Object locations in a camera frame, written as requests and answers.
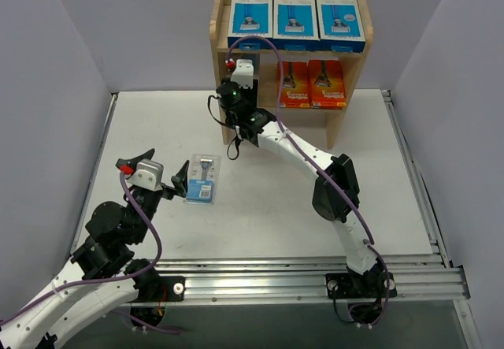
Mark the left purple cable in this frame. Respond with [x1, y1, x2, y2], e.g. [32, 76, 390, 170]
[0, 173, 162, 326]

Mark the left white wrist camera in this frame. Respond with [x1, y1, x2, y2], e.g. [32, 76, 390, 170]
[117, 159, 164, 191]

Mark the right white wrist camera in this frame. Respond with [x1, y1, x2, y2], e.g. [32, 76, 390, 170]
[225, 58, 254, 89]

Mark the orange Gillette Fusion box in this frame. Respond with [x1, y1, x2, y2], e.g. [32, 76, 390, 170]
[276, 61, 310, 109]
[308, 60, 347, 110]

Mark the wooden shelf unit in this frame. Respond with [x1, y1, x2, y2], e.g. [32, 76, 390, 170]
[209, 0, 373, 149]

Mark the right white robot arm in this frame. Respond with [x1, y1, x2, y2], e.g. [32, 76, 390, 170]
[216, 78, 397, 299]

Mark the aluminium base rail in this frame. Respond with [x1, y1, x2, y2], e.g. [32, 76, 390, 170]
[82, 89, 469, 305]

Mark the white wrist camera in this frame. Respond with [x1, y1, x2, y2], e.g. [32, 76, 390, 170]
[225, 58, 254, 89]
[117, 159, 164, 191]

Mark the blue Harry's razor box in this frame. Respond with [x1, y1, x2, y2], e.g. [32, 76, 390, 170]
[272, 0, 320, 51]
[227, 0, 273, 50]
[316, 0, 366, 54]

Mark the clear blister razor pack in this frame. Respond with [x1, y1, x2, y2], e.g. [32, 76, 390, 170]
[185, 154, 221, 205]

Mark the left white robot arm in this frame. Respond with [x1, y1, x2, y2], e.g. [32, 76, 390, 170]
[1, 149, 190, 348]

